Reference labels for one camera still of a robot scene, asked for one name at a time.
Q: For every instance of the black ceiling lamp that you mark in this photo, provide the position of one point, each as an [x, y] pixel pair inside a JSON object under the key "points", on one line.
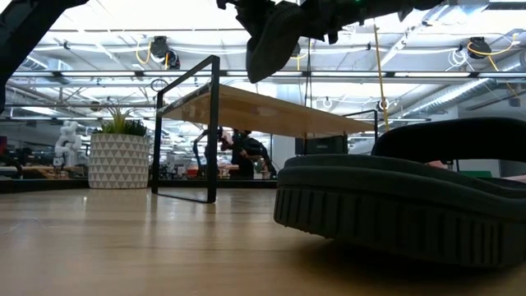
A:
{"points": [[159, 48], [478, 46]]}

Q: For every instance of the dark grey slide sandal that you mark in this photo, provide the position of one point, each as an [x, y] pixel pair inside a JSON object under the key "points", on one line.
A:
{"points": [[370, 205], [273, 49]]}

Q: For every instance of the large black monitor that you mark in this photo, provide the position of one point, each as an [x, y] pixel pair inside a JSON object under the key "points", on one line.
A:
{"points": [[320, 146]]}

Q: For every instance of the white robot figure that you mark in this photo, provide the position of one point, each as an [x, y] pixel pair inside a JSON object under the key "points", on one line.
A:
{"points": [[67, 144]]}

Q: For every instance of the white triangle-patterned planter pot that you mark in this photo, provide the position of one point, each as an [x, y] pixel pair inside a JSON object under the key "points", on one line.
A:
{"points": [[119, 164]]}

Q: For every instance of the person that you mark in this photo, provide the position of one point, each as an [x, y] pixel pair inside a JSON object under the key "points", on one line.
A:
{"points": [[246, 152]]}

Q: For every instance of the green box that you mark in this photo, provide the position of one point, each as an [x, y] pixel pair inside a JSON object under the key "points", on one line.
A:
{"points": [[476, 174]]}

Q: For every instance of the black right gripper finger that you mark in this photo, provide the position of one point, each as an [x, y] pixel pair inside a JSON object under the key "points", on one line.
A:
{"points": [[255, 6]]}

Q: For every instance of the black-framed wooden shelf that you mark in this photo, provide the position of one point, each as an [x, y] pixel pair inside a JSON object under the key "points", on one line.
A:
{"points": [[255, 111]]}

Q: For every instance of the green grass plant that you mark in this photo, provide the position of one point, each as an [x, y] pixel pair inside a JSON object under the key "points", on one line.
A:
{"points": [[123, 127]]}

